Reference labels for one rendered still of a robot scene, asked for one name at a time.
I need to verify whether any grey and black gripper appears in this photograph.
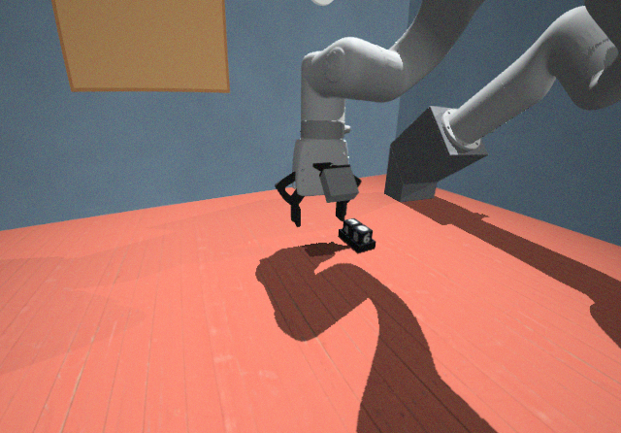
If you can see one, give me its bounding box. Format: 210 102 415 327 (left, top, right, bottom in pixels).
275 137 350 227

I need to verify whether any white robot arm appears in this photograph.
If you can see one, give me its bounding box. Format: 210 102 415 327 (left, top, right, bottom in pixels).
301 0 621 203

